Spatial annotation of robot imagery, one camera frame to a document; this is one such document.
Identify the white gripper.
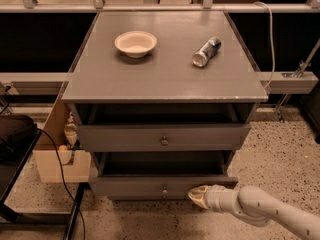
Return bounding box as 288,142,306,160
188,185,238,213

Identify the grey drawer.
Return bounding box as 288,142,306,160
89,151,238,200
76,103,250,152

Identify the grey wooden drawer cabinet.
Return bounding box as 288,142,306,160
61,10,269,201

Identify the grey top drawer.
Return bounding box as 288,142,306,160
76,103,250,152

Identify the silver blue drink can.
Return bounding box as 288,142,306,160
192,36,221,68

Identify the cardboard box with items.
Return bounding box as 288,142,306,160
33,97,91,183

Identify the white paper bowl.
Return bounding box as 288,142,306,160
114,31,157,58

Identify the black cart with bag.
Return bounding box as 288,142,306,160
0,115,89,240

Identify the black cable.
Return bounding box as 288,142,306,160
37,127,86,240

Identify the white cable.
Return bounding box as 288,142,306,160
254,1,276,90

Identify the aluminium frame rail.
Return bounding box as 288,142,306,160
0,73,72,95

